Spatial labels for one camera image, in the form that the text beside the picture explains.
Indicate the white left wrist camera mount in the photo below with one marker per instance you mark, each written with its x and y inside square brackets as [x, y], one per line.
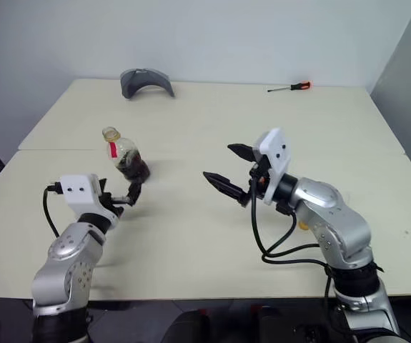
[80, 194]

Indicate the grey baseball cap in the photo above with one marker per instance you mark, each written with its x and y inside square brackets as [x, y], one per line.
[135, 81]

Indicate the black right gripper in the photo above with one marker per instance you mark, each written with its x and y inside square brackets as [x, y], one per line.
[260, 178]

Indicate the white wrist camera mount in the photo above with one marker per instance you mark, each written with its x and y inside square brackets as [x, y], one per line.
[80, 194]
[274, 157]

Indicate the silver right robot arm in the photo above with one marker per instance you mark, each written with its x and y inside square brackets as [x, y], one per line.
[337, 221]

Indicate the bottle with dark liquid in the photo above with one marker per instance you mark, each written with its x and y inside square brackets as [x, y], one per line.
[130, 160]

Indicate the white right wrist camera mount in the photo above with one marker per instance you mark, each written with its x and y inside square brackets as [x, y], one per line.
[274, 157]

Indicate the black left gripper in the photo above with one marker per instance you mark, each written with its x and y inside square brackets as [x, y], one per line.
[114, 203]

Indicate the orange and black screwdriver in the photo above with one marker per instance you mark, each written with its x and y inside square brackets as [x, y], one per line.
[298, 85]

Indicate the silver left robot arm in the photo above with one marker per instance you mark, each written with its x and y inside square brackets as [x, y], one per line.
[65, 264]

